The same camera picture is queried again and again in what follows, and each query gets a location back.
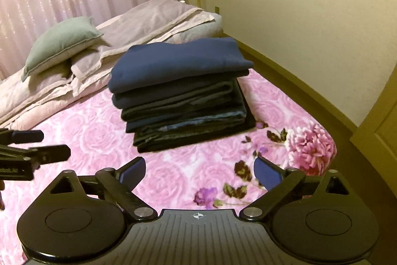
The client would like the cream wardrobe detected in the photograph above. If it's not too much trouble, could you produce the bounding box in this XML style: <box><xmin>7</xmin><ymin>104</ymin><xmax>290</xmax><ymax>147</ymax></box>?
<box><xmin>350</xmin><ymin>65</ymin><xmax>397</xmax><ymax>168</ymax></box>

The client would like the dark navy garment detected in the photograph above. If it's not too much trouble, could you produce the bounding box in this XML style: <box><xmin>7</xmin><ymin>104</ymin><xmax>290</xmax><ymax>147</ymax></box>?
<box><xmin>111</xmin><ymin>78</ymin><xmax>240</xmax><ymax>111</ymax></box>

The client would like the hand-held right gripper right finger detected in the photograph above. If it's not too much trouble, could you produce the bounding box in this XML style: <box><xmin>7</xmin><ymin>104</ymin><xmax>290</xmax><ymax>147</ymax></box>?
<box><xmin>240</xmin><ymin>156</ymin><xmax>352</xmax><ymax>220</ymax></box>

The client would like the pale pink quilt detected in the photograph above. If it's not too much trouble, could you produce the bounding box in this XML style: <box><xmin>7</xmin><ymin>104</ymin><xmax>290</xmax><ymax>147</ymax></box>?
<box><xmin>0</xmin><ymin>0</ymin><xmax>224</xmax><ymax>129</ymax></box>

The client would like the navy blue garment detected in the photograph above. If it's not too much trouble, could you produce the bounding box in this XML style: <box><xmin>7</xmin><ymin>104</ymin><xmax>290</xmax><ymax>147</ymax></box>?
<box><xmin>108</xmin><ymin>37</ymin><xmax>254</xmax><ymax>95</ymax></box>

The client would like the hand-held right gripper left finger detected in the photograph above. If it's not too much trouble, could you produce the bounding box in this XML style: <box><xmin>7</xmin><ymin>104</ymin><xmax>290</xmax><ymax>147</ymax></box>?
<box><xmin>46</xmin><ymin>156</ymin><xmax>157</xmax><ymax>220</ymax></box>

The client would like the pink floral bed sheet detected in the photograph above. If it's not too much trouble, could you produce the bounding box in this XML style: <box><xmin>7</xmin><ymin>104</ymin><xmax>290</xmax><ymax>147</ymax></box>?
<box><xmin>0</xmin><ymin>69</ymin><xmax>338</xmax><ymax>257</ymax></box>

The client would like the dark grey garment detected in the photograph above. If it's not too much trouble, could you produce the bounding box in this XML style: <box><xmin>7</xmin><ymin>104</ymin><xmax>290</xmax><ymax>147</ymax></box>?
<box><xmin>120</xmin><ymin>88</ymin><xmax>248</xmax><ymax>123</ymax></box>

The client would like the dark blue-trimmed garment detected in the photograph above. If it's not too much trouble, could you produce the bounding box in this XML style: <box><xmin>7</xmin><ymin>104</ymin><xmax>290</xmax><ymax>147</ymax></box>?
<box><xmin>125</xmin><ymin>111</ymin><xmax>249</xmax><ymax>134</ymax></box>

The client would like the grey-green pillow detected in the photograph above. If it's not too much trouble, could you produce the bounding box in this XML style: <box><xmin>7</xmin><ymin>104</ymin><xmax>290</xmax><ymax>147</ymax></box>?
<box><xmin>21</xmin><ymin>16</ymin><xmax>105</xmax><ymax>82</ymax></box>

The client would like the black garment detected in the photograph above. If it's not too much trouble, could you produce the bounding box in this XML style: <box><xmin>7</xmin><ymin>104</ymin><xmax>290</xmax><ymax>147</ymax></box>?
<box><xmin>133</xmin><ymin>79</ymin><xmax>257</xmax><ymax>154</ymax></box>

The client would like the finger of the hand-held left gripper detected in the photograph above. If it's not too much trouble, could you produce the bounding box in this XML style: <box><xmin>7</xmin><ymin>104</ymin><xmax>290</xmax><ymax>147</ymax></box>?
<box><xmin>0</xmin><ymin>145</ymin><xmax>71</xmax><ymax>165</ymax></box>
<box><xmin>0</xmin><ymin>129</ymin><xmax>44</xmax><ymax>145</ymax></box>

